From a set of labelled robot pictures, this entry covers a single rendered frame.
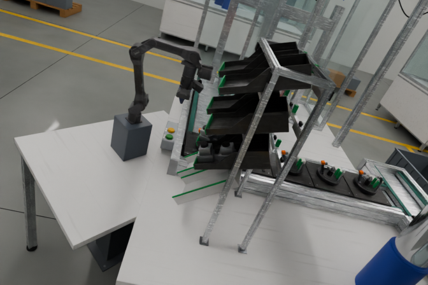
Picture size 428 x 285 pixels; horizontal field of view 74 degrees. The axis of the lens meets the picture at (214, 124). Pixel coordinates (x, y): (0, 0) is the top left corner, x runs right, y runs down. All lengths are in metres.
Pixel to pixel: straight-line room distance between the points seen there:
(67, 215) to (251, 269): 0.76
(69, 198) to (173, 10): 5.51
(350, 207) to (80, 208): 1.37
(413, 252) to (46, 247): 2.01
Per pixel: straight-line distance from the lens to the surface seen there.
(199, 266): 1.23
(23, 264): 2.24
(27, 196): 1.90
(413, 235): 1.33
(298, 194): 1.66
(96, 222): 1.29
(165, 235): 1.28
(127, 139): 1.47
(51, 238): 2.33
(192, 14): 6.48
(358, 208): 1.85
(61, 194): 1.39
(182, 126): 1.75
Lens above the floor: 1.87
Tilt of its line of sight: 30 degrees down
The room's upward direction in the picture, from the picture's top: 19 degrees clockwise
